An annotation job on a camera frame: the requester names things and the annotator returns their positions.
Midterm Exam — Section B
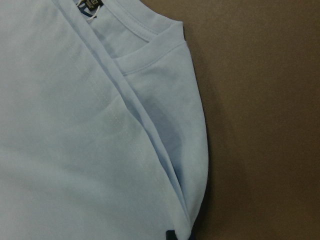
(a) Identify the light blue t-shirt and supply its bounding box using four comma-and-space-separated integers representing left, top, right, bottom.
0, 0, 209, 240

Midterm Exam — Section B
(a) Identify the white garment tag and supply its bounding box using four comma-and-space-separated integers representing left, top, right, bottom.
76, 0, 104, 22

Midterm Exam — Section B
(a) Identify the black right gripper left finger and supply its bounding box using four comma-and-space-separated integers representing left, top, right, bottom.
165, 229, 178, 240

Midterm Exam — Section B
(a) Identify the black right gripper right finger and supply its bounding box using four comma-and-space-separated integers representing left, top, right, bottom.
189, 234, 196, 240

